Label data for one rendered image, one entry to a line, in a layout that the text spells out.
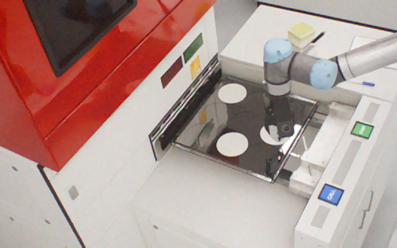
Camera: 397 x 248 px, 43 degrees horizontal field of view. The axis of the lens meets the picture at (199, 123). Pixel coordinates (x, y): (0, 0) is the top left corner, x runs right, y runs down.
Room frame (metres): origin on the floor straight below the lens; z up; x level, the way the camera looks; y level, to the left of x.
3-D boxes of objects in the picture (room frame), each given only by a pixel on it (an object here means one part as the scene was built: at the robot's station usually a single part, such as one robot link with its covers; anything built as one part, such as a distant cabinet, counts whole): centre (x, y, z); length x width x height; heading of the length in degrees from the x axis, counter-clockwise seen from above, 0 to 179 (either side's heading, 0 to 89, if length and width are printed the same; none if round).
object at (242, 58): (1.39, -0.47, 0.89); 0.62 x 0.35 x 0.14; 52
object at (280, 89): (1.03, -0.23, 1.16); 0.08 x 0.08 x 0.05
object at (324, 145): (0.99, -0.37, 0.87); 0.36 x 0.08 x 0.03; 142
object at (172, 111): (1.26, 0.03, 0.96); 0.44 x 0.01 x 0.02; 142
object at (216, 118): (1.14, -0.15, 0.90); 0.34 x 0.34 x 0.01; 52
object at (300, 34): (1.42, -0.41, 1.00); 0.07 x 0.07 x 0.07; 26
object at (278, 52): (1.03, -0.24, 1.24); 0.09 x 0.08 x 0.11; 51
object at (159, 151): (1.26, 0.02, 0.89); 0.44 x 0.02 x 0.10; 142
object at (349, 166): (0.87, -0.40, 0.89); 0.55 x 0.09 x 0.14; 142
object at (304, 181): (0.87, -0.28, 0.89); 0.08 x 0.03 x 0.03; 52
